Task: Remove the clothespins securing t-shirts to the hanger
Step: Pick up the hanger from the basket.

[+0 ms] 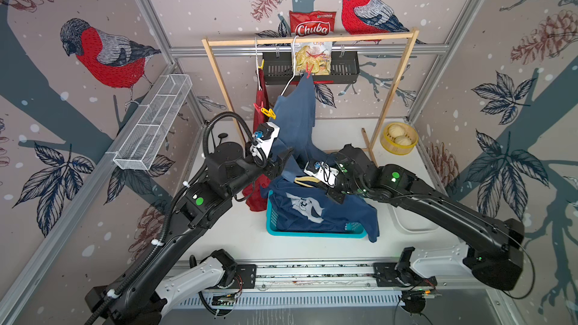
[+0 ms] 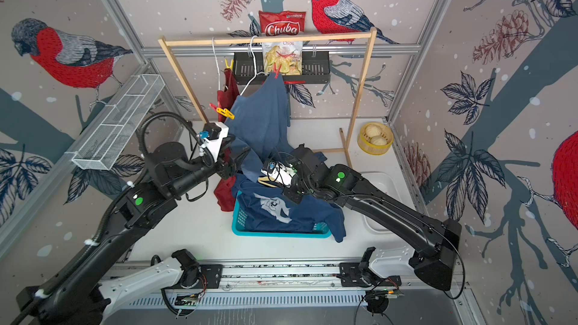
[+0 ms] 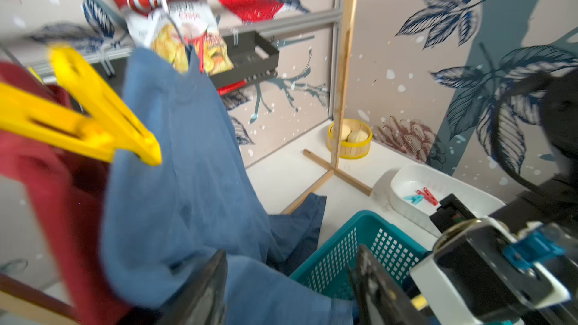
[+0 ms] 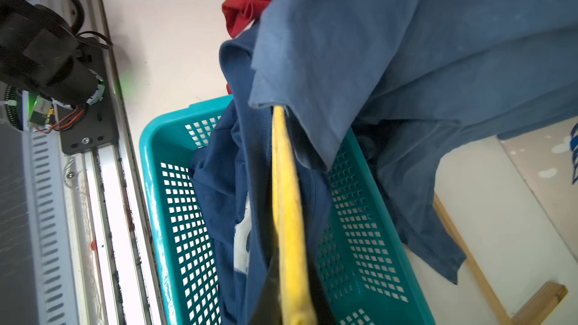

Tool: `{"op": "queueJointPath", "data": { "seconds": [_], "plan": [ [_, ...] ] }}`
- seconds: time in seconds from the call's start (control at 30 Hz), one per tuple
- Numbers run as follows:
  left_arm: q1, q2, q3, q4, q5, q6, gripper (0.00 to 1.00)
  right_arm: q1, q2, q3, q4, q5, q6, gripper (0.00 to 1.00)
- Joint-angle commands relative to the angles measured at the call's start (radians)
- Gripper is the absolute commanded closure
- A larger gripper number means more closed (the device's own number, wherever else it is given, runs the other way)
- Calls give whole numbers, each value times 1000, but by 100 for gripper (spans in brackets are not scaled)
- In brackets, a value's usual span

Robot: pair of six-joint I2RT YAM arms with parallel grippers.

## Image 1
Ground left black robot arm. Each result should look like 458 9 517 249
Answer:
85 111 293 324

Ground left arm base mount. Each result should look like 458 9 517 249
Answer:
207 264 257 290

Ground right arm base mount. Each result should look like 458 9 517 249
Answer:
373 263 437 288

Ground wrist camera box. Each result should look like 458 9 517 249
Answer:
250 122 280 167
303 161 340 187

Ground yellow chips bag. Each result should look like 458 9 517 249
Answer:
295 42 333 75

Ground pink clothespin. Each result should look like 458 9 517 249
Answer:
254 103 265 115

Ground teal plastic basket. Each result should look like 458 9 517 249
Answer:
266 191 367 239

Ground navy printed t-shirt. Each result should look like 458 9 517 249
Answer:
260 176 379 242

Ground red Chuba snack bag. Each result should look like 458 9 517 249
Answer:
289 11 337 37

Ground white wire hanger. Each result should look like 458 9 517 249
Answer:
280 35 299 96
254 37 262 77

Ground red clothespin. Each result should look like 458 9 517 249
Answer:
306 64 313 78

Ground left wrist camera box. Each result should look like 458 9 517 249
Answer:
250 122 280 167

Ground white wire shelf basket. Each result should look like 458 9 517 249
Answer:
113 74 192 171

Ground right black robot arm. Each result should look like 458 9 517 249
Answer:
311 144 529 291

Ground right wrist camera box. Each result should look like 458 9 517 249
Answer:
303 161 340 187

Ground dark red t-shirt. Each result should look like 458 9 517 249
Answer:
241 67 274 212

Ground slate blue t-shirt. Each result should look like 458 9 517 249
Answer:
272 76 335 182

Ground wooden clothes rack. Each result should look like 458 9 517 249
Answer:
201 28 420 164

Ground black wall basket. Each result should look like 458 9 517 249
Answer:
263 52 360 86

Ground yellow plastic hanger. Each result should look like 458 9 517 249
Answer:
294 176 323 188

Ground white plastic tray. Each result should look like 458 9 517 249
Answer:
388 206 440 235

